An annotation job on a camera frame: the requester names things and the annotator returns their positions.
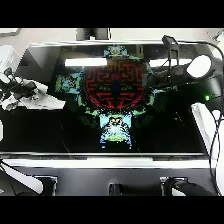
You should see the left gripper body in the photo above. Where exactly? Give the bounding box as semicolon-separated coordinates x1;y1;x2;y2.
12;81;38;100

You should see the silver frame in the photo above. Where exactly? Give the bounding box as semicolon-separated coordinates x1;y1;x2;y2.
0;152;224;196

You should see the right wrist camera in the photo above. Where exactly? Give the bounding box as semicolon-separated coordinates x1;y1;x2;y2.
161;34;181;69

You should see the black cable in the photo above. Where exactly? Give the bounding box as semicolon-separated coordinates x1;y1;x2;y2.
173;39;224;196

